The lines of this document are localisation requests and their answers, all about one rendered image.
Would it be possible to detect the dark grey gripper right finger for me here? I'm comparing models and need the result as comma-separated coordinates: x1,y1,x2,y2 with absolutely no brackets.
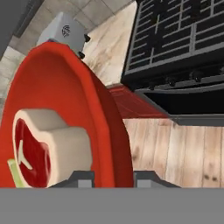
133,171,181,189

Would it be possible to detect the black stove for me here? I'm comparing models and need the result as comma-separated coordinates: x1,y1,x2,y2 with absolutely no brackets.
120,0,224,127

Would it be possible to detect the grey toaster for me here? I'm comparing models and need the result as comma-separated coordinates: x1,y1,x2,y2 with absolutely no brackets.
36,11,91,60

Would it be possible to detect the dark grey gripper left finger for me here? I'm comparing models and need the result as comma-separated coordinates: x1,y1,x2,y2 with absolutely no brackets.
49,171,95,189

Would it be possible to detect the red bowl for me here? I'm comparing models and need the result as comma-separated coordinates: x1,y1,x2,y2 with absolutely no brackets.
0,41,135,189

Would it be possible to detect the raw steak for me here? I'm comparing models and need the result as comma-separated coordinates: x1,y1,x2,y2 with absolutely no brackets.
11,108,93,189

